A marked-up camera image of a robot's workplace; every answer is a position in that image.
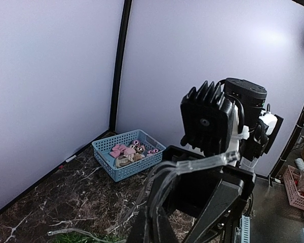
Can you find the pink crate in background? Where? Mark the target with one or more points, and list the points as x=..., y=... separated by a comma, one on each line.
x=294, y=183

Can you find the right black frame post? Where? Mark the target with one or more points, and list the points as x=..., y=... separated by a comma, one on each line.
x=116, y=84

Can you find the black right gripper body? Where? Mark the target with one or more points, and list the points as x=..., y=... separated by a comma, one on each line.
x=188, y=163

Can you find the perforated cable duct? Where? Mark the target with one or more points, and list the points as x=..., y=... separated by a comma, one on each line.
x=245, y=229

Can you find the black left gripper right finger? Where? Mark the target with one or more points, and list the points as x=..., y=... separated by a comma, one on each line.
x=163, y=231

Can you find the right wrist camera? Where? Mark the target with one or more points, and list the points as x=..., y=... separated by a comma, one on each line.
x=213, y=120

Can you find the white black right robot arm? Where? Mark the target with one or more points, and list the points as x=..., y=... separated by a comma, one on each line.
x=263, y=127

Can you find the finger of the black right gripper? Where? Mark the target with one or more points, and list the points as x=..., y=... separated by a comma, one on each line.
x=217, y=202
x=162, y=179

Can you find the small green christmas tree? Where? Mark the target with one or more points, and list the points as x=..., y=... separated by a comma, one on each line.
x=75, y=237

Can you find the pink bow ornaments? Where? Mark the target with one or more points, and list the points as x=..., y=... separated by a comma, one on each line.
x=134, y=152

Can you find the blue plastic basket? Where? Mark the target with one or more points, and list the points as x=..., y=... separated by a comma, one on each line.
x=102, y=148

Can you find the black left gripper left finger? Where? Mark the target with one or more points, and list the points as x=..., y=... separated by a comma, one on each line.
x=140, y=231

